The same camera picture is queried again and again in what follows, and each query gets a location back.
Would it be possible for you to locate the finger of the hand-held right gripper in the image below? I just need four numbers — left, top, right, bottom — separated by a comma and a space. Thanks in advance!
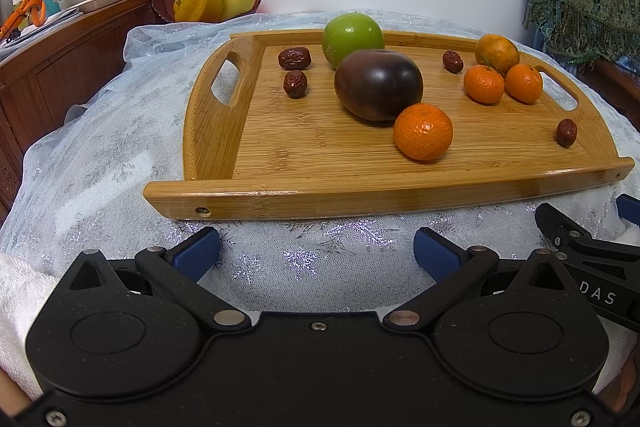
616, 194, 640, 226
534, 202, 640, 282

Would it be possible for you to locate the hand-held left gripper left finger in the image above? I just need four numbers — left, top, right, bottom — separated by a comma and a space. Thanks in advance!
65, 227, 253, 333

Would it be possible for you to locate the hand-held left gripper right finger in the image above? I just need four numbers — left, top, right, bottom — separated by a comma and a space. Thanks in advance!
382, 227, 576, 333

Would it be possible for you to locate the red date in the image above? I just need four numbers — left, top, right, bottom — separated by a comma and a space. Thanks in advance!
557, 118, 579, 148
442, 50, 465, 74
283, 70, 308, 98
278, 47, 312, 70

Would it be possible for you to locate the large orange tangerine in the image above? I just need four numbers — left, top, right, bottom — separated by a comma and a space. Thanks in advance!
393, 103, 454, 162

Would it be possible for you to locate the small orange tangerine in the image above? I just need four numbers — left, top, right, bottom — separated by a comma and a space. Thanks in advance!
463, 64, 506, 104
505, 63, 544, 104

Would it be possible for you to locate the wooden tray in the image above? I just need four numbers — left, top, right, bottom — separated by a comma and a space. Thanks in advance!
143, 29, 636, 222

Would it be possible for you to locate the dark purple round fruit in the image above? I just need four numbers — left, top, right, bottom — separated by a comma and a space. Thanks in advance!
333, 49, 425, 124

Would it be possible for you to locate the yellowish tangerine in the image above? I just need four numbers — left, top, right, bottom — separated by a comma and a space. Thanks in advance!
474, 34, 521, 76

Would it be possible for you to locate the green apple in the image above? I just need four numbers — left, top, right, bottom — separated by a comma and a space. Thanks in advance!
321, 12, 386, 70

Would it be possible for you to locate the person's left forearm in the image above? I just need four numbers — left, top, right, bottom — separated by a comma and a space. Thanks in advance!
0, 369, 31, 415

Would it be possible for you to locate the dark wooden side table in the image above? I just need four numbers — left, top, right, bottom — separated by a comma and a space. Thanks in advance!
585, 57, 640, 128

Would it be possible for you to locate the white towel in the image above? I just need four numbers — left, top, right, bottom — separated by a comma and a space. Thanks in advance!
0, 252, 66, 400

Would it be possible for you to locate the brown wooden cabinet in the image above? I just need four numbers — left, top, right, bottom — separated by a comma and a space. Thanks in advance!
0, 0, 156, 225

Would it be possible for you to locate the stack of papers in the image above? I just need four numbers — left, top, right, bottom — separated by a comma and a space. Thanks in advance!
0, 9, 83, 52

